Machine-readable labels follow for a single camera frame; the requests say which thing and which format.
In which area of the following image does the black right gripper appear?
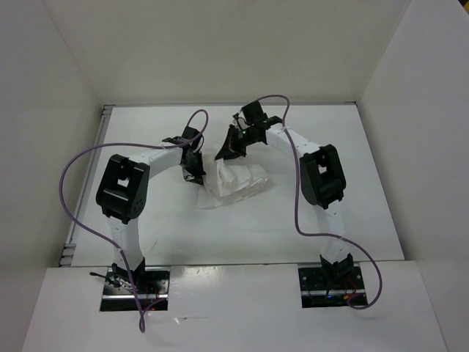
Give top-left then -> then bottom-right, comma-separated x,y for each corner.
215,124 -> 256,162

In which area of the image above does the white pleated skirt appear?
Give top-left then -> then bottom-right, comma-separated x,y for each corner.
196,147 -> 269,210

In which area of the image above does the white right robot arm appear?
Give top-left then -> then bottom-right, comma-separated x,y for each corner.
215,114 -> 353,288

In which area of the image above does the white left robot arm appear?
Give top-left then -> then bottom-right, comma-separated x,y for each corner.
96,128 -> 205,293

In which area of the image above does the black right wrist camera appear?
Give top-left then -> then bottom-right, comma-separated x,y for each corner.
241,100 -> 267,125

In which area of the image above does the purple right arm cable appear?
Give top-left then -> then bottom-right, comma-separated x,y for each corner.
241,94 -> 385,312

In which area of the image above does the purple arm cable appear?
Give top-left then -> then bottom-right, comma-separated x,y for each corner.
59,109 -> 210,334
241,94 -> 385,312

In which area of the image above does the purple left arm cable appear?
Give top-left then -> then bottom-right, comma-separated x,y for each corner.
59,109 -> 210,334

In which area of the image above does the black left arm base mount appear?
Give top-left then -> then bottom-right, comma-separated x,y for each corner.
99,266 -> 172,312

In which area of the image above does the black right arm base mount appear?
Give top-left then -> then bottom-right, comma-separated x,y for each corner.
298,265 -> 368,309

